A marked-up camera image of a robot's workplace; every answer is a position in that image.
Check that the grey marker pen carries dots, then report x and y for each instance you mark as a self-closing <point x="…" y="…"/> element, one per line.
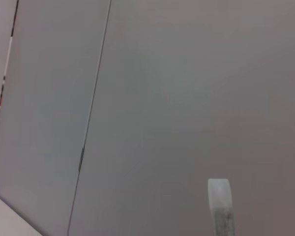
<point x="222" y="211"/>

